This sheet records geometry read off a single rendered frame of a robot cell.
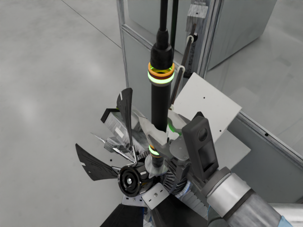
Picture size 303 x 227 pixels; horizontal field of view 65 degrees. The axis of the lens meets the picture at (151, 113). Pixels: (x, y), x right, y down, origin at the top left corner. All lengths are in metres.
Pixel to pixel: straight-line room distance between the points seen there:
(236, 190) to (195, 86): 0.68
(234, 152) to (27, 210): 1.74
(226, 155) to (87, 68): 2.26
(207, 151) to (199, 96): 0.63
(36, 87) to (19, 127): 0.57
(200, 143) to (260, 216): 0.15
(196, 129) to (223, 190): 0.12
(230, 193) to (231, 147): 1.04
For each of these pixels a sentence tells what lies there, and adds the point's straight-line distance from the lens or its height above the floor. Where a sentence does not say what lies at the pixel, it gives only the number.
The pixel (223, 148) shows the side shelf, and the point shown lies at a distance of 1.46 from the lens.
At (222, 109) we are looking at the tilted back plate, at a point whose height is 1.33.
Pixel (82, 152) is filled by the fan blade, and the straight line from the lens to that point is 1.13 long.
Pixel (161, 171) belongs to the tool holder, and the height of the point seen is 1.47.
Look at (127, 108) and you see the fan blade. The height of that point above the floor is 1.37.
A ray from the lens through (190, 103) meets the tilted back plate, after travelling 1.07.
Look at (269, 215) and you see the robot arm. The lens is 0.46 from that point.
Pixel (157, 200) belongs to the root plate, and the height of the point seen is 1.18.
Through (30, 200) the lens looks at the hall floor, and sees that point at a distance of 2.42.
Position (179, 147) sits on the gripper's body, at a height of 1.67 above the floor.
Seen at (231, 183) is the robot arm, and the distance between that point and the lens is 0.46.
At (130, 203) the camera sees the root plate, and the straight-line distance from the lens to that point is 1.03.
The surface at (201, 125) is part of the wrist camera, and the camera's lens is 0.41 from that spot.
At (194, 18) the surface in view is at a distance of 1.01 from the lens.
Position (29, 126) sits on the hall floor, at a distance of 2.83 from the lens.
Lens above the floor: 2.08
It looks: 52 degrees down
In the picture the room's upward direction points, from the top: straight up
